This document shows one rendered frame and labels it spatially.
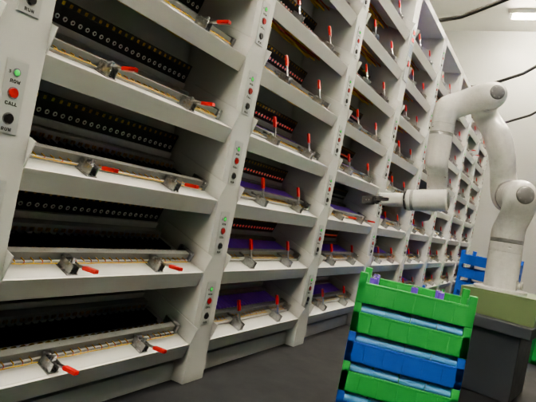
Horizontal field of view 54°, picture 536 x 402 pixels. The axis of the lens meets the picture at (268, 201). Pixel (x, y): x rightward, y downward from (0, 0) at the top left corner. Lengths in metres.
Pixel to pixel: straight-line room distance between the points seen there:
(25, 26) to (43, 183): 0.27
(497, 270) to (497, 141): 0.49
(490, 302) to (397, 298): 0.74
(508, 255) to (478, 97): 0.60
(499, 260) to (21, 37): 1.76
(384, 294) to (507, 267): 0.82
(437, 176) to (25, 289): 1.61
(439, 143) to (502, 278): 0.56
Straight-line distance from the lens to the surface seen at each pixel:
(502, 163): 2.20
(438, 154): 2.13
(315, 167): 1.98
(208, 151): 1.49
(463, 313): 1.46
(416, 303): 1.45
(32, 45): 1.01
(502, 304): 2.13
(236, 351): 1.83
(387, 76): 2.85
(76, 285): 1.15
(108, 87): 1.12
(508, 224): 2.17
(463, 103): 2.17
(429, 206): 2.12
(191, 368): 1.56
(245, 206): 1.58
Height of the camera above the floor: 0.54
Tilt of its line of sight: level
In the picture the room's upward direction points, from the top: 11 degrees clockwise
